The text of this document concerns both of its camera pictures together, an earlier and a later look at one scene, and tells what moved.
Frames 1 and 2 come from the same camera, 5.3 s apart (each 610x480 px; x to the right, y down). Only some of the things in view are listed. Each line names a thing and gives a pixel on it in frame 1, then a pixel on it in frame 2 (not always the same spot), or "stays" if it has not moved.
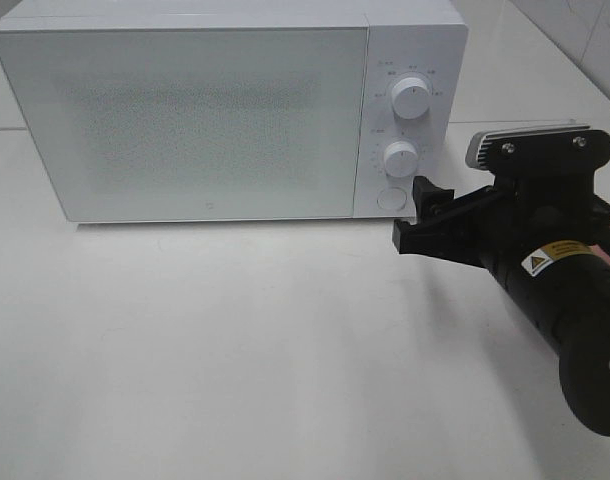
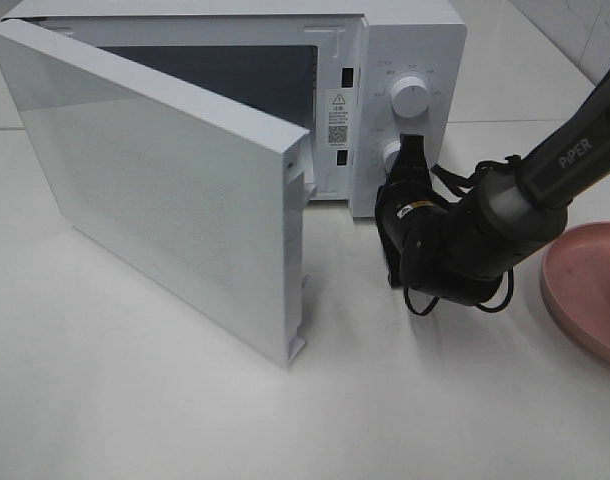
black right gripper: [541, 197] → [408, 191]
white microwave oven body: [189, 110] stays
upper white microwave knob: [410, 97] stays
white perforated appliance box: [194, 124] → [205, 197]
